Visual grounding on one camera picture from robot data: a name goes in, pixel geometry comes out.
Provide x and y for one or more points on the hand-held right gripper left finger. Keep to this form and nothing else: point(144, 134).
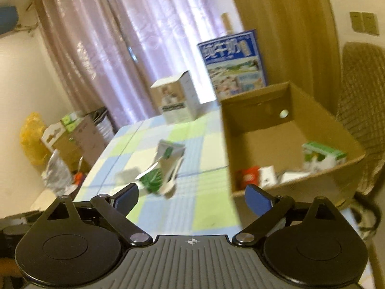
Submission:
point(127, 200)

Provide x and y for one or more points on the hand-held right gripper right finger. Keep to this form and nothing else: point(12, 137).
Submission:
point(257, 200)

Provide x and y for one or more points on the red candy packet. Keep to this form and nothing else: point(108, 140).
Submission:
point(248, 177)

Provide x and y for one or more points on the white power adapter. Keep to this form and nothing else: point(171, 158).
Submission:
point(269, 176)

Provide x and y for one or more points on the silver foil bag green leaf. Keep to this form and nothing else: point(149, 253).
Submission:
point(150, 180)

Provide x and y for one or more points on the long white box with barcode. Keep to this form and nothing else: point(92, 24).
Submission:
point(293, 177)

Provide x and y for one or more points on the brown cardboard box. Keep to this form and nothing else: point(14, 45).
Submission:
point(255, 144)

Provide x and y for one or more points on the long white box green logo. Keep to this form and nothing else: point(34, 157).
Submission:
point(170, 159)

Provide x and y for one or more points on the green and white medicine box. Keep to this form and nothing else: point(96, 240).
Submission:
point(323, 155)

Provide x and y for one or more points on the checked tablecloth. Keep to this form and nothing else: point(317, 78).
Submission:
point(192, 168)

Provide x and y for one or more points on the printed brown carton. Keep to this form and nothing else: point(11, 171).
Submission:
point(88, 135)

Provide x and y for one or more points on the white plastic bag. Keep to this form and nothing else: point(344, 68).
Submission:
point(57, 171)

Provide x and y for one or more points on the white bucket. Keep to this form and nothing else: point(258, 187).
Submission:
point(105, 126)

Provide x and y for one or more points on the white die-cut cardboard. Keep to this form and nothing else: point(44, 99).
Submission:
point(55, 135)

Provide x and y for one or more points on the green tissue packs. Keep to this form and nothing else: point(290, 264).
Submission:
point(70, 120)

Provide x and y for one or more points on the yellow plastic bag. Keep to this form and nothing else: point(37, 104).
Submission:
point(31, 138)

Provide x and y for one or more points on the white product box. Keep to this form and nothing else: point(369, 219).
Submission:
point(174, 102)

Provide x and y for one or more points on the blue milk carton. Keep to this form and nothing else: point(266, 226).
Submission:
point(234, 66)

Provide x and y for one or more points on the sheer pink curtain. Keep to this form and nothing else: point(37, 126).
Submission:
point(135, 36)

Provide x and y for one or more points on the wooden door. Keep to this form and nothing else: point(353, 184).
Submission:
point(285, 21)

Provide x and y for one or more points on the beige wall socket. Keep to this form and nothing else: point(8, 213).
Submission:
point(370, 23)
point(357, 22)

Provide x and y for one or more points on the blue-grey wall fixture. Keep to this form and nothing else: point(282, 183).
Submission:
point(7, 19)

